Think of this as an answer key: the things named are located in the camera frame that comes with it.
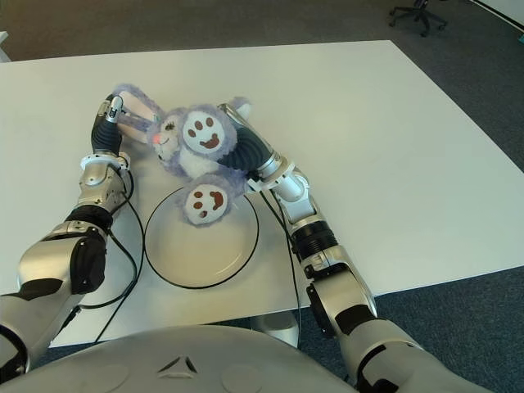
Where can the white plate with black rim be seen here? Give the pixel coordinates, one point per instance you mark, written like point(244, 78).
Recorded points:
point(200, 254)

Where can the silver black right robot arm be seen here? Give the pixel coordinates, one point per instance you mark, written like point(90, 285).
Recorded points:
point(344, 278)

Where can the black office chair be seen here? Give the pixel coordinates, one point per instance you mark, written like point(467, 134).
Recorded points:
point(419, 14)

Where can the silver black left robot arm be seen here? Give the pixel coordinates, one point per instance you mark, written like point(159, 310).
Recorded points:
point(88, 184)

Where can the silver robot torso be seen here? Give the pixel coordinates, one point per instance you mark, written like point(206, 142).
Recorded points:
point(184, 360)

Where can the grey table base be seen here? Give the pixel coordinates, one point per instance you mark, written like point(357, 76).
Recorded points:
point(274, 325)

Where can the purple plush bunny doll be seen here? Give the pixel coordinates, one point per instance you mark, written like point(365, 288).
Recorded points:
point(196, 155)

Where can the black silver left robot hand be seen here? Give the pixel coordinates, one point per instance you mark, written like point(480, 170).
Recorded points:
point(104, 137)

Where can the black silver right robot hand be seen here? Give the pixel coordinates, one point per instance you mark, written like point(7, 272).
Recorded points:
point(251, 151)

